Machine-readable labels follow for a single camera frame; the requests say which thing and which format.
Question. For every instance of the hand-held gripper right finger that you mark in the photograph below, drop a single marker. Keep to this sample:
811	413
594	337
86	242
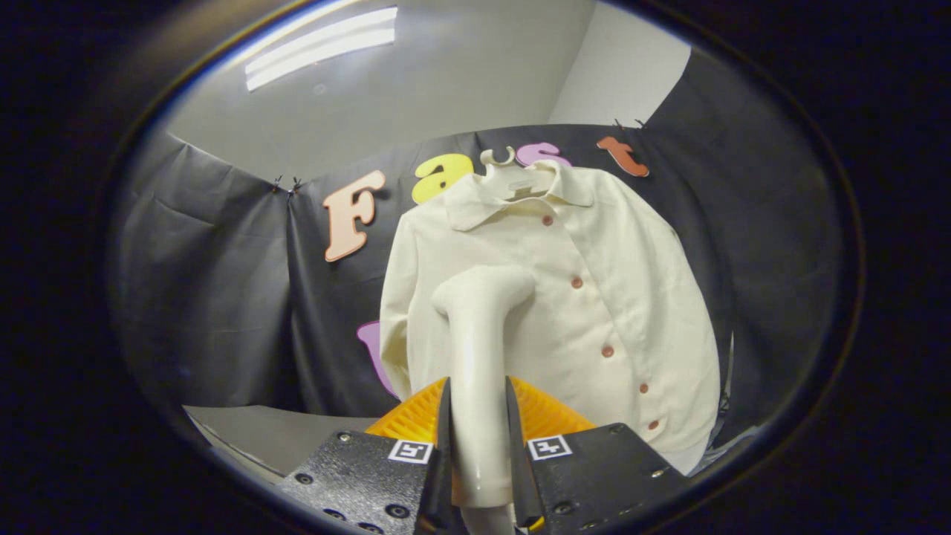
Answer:
594	475

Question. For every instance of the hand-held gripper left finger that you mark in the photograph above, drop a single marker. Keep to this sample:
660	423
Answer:
371	483

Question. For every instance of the cream button shirt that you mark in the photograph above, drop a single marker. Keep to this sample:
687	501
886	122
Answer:
594	312

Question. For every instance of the cream garment steamer head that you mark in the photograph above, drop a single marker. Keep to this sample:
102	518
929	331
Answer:
479	357

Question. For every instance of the white clothes hanger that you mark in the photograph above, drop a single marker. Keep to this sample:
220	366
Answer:
496	158

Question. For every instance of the grey cabinet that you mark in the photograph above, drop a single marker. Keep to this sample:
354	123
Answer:
282	438

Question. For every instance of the black stand pole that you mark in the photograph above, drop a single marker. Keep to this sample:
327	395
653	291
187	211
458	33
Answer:
728	371

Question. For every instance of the black backdrop cloth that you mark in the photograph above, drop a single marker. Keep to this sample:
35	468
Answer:
223	297

